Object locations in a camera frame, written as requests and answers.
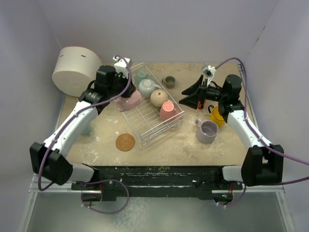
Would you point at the aluminium frame rail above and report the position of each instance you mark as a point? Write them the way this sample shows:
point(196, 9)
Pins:
point(257, 99)

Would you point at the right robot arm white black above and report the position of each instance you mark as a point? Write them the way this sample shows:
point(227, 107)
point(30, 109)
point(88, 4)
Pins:
point(262, 164)

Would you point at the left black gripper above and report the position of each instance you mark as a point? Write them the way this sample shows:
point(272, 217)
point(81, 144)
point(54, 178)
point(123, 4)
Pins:
point(131, 88)

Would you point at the white wire dish rack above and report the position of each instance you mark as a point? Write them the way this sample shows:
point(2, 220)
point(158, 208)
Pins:
point(144, 118)

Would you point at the pale grey white mug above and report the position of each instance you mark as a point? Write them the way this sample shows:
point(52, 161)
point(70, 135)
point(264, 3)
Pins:
point(147, 87)

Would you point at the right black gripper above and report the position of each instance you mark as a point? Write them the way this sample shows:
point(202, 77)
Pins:
point(192, 100)

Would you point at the large white cylindrical container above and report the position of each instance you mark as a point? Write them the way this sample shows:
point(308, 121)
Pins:
point(75, 68)

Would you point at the light pink mug white inside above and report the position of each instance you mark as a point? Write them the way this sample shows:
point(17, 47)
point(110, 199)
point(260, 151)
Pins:
point(126, 104)

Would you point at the yellow cup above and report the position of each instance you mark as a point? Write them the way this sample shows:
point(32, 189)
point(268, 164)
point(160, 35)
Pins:
point(215, 115)

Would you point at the sage green cup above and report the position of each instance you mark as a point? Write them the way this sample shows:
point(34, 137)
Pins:
point(139, 77)

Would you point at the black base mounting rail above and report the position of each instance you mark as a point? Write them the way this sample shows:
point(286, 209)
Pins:
point(202, 182)

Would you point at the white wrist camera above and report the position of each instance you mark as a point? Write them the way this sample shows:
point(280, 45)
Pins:
point(209, 71)
point(122, 65)

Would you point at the olive green small cup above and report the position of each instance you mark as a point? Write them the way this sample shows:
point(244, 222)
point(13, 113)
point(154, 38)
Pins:
point(169, 82)

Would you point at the beige round mug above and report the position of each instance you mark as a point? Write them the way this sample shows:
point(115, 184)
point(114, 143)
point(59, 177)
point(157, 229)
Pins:
point(159, 97)

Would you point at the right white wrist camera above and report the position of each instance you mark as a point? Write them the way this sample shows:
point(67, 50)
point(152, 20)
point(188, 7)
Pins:
point(209, 71)

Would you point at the round woven cork coaster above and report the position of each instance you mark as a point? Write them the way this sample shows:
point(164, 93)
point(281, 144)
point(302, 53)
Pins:
point(125, 142)

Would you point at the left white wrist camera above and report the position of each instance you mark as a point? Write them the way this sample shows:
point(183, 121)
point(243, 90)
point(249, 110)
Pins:
point(122, 65)

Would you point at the coral pink mug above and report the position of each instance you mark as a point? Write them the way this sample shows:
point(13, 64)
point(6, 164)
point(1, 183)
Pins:
point(168, 112)

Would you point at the lilac mug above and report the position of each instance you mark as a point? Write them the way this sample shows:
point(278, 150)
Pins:
point(207, 131)

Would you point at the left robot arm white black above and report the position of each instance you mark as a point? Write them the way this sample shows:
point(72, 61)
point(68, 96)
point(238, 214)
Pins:
point(48, 159)

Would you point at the light blue mug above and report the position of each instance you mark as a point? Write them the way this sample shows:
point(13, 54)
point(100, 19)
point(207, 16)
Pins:
point(87, 130)

